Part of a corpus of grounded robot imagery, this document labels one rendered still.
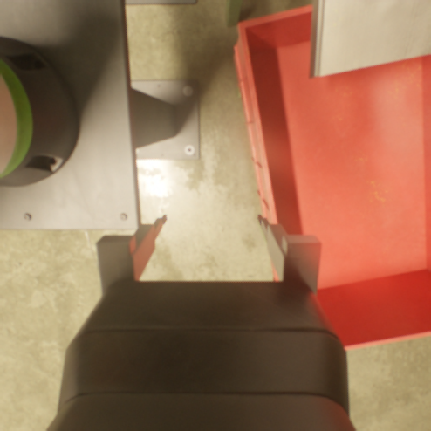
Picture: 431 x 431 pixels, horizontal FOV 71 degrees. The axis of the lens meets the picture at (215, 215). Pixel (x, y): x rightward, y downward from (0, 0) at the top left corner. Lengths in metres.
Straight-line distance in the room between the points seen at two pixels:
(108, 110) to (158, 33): 0.97
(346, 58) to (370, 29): 0.04
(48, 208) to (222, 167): 0.95
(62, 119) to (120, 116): 0.06
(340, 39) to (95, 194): 0.35
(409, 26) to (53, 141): 0.43
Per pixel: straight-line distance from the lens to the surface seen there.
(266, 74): 0.73
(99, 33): 0.37
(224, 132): 1.26
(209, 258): 1.39
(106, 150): 0.36
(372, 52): 0.48
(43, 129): 0.34
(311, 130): 0.74
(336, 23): 0.45
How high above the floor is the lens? 1.26
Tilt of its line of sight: 73 degrees down
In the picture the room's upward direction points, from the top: 179 degrees counter-clockwise
